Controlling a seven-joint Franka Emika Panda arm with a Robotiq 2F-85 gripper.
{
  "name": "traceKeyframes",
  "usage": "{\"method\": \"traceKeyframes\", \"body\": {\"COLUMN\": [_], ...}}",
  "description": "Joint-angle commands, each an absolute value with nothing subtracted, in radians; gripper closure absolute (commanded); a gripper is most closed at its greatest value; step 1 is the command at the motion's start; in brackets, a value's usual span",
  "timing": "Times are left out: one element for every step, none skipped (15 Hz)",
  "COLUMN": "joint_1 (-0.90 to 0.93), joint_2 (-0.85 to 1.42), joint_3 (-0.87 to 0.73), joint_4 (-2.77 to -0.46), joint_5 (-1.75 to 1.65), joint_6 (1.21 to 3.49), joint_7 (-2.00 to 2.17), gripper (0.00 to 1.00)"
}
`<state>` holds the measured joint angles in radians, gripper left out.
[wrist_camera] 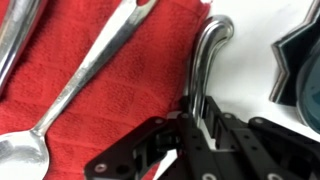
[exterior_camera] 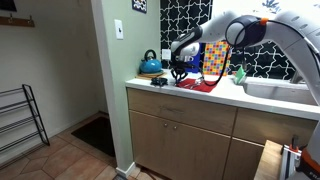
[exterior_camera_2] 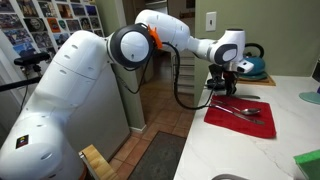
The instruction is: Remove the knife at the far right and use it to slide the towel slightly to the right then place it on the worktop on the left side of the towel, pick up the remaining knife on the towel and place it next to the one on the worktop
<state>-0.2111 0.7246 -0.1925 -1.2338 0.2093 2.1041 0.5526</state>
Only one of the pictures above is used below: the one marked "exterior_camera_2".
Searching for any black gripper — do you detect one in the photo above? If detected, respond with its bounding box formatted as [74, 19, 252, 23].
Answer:
[221, 69, 240, 98]

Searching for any red towel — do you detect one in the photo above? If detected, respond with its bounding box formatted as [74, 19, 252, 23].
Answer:
[203, 94, 278, 139]

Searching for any small black dish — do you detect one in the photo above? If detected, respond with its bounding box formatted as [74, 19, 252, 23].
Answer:
[206, 79, 225, 91]

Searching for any silver spoon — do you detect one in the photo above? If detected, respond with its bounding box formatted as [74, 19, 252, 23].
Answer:
[213, 99, 262, 116]

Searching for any wooden trivet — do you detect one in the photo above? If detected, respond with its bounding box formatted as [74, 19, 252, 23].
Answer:
[237, 74, 277, 87]

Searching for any black metal shoe rack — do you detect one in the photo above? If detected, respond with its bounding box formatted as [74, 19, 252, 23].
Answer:
[171, 54, 196, 96]

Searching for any pale teal plate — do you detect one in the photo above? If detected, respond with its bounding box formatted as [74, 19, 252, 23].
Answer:
[298, 90, 320, 105]

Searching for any dark floor mat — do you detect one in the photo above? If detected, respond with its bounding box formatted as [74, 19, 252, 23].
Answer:
[128, 130, 187, 180]

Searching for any white refrigerator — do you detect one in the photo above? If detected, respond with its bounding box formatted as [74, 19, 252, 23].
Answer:
[0, 0, 131, 161]

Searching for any wooden table top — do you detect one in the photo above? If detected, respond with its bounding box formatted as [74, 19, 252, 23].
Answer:
[79, 143, 121, 180]

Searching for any orange square fridge magnet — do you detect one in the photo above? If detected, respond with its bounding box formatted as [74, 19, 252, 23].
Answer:
[46, 17, 62, 34]

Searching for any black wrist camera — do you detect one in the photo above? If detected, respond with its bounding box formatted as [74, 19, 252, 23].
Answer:
[208, 64, 228, 81]

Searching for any teal kettle with black handle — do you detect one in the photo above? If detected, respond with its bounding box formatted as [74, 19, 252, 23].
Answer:
[243, 42, 269, 81]

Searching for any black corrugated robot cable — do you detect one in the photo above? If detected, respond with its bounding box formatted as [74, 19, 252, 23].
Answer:
[113, 41, 223, 111]

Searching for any white light switch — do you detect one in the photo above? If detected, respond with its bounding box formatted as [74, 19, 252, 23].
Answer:
[205, 11, 218, 33]

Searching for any wooden coat hook rail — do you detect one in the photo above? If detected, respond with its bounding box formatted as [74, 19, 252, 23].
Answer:
[180, 11, 196, 19]

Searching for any orange cable clip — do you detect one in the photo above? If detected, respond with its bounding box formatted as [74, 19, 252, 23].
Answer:
[147, 24, 164, 50]

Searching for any black camera on stand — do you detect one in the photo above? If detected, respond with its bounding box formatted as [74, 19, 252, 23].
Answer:
[0, 51, 51, 93]

